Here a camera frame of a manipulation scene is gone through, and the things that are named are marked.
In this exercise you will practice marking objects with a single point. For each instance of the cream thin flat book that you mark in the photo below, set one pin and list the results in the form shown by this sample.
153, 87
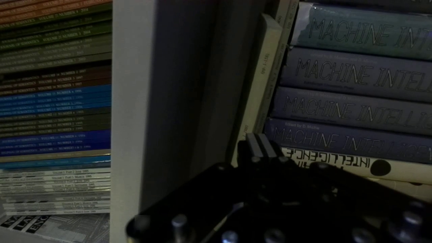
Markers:
288, 17

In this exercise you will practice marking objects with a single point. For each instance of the blue journal volumes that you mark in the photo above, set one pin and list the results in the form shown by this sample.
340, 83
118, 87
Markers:
54, 98
54, 143

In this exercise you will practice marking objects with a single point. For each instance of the dark brown journal volumes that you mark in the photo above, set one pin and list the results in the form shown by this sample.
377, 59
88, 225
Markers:
54, 77

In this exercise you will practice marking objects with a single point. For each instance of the teal blue journal volume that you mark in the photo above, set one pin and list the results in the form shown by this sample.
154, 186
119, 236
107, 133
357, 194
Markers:
54, 162

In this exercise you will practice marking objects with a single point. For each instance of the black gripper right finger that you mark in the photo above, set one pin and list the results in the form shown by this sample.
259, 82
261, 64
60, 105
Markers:
269, 155

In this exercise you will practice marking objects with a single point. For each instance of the black white patterned journal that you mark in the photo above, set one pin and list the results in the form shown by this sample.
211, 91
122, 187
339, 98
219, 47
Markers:
45, 224

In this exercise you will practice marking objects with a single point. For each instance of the teal glossy Machine Intelligence book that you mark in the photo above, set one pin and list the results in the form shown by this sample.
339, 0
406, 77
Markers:
369, 31

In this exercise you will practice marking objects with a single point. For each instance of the dark green journal volumes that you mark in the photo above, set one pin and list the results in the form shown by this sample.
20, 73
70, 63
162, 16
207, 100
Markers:
54, 121

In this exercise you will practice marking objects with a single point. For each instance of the pale cream book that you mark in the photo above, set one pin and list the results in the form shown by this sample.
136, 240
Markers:
265, 75

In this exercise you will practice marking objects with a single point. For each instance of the cream Machine Intelligence 2 book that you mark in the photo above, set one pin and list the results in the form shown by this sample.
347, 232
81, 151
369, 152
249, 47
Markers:
342, 162

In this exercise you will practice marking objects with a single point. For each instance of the orange journal volumes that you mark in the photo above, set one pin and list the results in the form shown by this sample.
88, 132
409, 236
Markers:
54, 8

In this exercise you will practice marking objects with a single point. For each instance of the white journal volumes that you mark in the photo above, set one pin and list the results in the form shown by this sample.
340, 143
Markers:
54, 190

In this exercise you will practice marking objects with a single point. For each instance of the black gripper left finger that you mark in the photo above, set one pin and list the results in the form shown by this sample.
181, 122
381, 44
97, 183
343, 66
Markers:
251, 152

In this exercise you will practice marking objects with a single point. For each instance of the grey metal bookshelf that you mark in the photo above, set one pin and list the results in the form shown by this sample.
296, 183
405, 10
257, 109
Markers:
128, 112

